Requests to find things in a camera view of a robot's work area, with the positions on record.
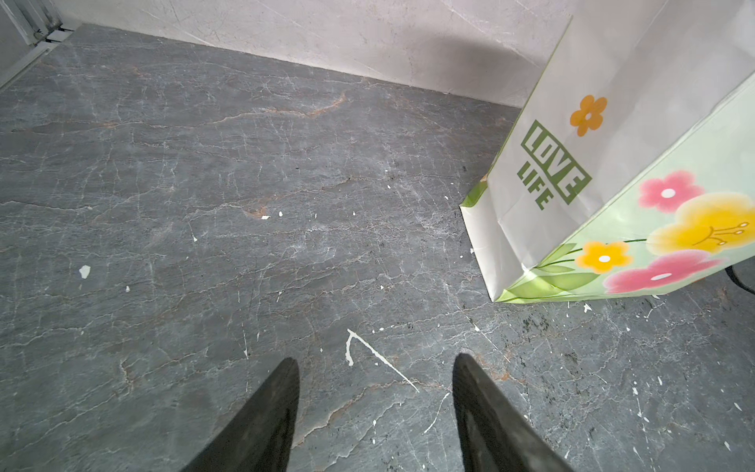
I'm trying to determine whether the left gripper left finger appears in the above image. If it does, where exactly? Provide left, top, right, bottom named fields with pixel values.
left=183, top=358, right=300, bottom=471

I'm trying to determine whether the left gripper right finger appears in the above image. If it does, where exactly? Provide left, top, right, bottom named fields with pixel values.
left=452, top=353, right=571, bottom=471

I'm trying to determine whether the floral paper bag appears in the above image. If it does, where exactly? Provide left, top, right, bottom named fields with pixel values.
left=461, top=1, right=754, bottom=304

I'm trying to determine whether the aluminium frame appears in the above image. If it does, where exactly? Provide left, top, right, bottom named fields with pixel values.
left=1, top=0, right=78, bottom=90

